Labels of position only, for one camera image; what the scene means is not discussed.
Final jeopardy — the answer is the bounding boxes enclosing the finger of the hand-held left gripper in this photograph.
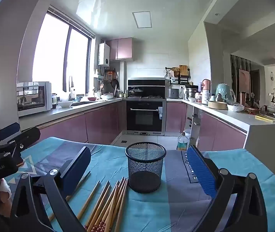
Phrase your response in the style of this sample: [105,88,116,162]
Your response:
[0,122,21,148]
[6,126,41,161]

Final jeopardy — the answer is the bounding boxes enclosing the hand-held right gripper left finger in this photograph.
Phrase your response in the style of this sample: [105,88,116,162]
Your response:
[9,146,92,232]

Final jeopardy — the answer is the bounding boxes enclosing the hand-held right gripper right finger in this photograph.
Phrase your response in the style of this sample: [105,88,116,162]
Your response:
[188,145,268,232]

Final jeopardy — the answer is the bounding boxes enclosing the group of wooden chopsticks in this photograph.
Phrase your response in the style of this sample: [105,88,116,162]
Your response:
[48,171,129,232]

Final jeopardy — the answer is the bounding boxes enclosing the black mesh holder cup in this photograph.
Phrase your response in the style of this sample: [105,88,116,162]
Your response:
[125,142,167,193]

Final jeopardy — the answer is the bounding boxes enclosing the person's left hand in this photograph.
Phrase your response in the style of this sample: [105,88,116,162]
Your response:
[0,177,13,207]

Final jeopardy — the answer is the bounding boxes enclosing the cooking oil bottle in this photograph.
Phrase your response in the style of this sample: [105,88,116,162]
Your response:
[177,132,190,151]

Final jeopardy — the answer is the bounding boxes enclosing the white countertop oven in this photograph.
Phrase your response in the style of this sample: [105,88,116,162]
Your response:
[17,81,53,118]

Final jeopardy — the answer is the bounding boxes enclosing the pink peninsula cabinets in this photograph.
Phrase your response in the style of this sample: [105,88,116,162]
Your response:
[166,99,275,172]

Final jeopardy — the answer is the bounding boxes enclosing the blue grey printed tablecloth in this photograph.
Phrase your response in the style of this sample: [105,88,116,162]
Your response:
[7,136,275,232]

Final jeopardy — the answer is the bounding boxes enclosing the pink base cabinets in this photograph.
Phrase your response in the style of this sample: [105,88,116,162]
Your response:
[19,99,127,143]

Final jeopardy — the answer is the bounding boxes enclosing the beige round steamer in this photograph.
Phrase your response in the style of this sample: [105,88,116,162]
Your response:
[208,101,228,110]

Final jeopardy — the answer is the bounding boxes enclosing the white bowl in plastic bag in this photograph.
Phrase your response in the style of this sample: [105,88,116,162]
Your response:
[227,103,245,112]

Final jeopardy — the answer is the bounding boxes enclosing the built-in black oven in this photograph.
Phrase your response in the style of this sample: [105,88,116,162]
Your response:
[126,100,166,132]

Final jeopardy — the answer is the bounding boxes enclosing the steel pot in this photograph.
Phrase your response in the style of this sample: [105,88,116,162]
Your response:
[185,85,199,100]

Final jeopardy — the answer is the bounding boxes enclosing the teal appliance in plastic bag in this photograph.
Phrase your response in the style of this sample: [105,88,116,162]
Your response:
[215,83,236,105]

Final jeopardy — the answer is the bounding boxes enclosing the yellow pad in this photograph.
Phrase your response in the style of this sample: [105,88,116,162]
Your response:
[255,115,275,122]

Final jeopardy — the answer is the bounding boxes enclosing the kitchen window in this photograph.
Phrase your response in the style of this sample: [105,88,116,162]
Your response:
[32,7,96,99]

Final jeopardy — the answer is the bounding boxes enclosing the wok with glass lid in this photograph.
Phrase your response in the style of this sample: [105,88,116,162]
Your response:
[128,86,143,97]

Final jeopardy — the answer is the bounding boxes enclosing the black range hood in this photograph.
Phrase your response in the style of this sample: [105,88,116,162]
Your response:
[128,78,166,99]

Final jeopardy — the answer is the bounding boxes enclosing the white water heater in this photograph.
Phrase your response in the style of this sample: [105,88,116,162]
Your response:
[98,43,110,66]

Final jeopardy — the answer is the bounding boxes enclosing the ceiling light panel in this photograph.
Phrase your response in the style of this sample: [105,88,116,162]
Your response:
[132,11,153,29]

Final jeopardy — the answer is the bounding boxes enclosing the black wall rack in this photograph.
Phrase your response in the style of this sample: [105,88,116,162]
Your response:
[165,65,190,84]

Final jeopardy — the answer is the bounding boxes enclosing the pink wall picture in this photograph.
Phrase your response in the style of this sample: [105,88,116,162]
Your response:
[238,69,250,93]

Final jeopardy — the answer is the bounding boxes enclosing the pink wall cabinet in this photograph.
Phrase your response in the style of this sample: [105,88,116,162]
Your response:
[106,38,134,61]

